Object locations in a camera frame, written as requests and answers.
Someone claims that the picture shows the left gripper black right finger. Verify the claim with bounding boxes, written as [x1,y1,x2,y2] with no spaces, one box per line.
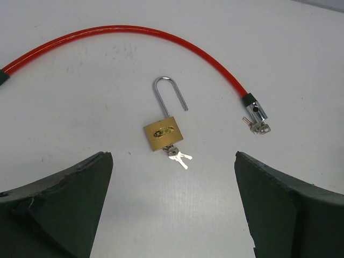
[234,152,343,257]

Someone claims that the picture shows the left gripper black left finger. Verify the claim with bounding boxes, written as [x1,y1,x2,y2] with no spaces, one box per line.
[1,152,112,257]

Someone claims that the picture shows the silver key pair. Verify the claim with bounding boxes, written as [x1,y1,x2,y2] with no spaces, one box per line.
[242,117,271,134]

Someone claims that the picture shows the red cable lock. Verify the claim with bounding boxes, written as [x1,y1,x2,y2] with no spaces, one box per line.
[1,25,268,125]

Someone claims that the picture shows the silver keys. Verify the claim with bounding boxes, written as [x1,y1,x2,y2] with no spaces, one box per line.
[163,145,193,170]

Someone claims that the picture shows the small brass padlock long shackle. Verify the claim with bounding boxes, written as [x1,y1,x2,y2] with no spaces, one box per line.
[144,76,189,151]

